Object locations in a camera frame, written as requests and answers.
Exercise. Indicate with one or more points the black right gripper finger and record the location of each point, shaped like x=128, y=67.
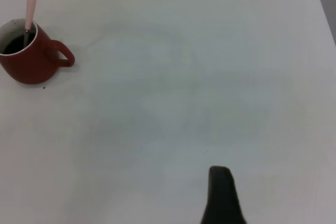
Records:
x=223, y=197

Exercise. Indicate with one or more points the dark coffee liquid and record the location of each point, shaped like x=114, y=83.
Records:
x=13, y=45

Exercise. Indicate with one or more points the red ceramic mug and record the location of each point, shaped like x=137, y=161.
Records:
x=29, y=64

